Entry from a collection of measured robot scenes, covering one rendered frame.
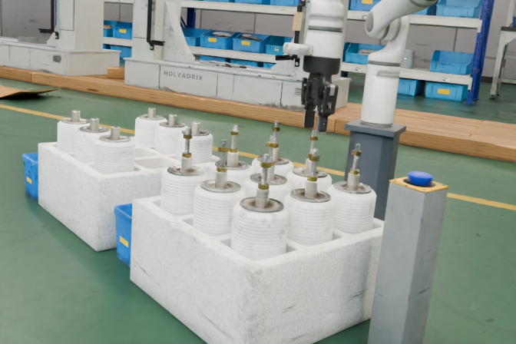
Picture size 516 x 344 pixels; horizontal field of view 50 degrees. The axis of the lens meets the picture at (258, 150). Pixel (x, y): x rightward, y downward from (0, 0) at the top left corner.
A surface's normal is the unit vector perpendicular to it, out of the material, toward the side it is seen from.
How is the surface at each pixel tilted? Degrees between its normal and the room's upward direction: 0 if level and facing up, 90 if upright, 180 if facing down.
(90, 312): 0
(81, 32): 90
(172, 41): 90
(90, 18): 90
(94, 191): 90
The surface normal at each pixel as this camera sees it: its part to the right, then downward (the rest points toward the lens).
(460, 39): -0.45, 0.16
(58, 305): 0.08, -0.97
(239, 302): -0.76, 0.08
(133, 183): 0.65, 0.22
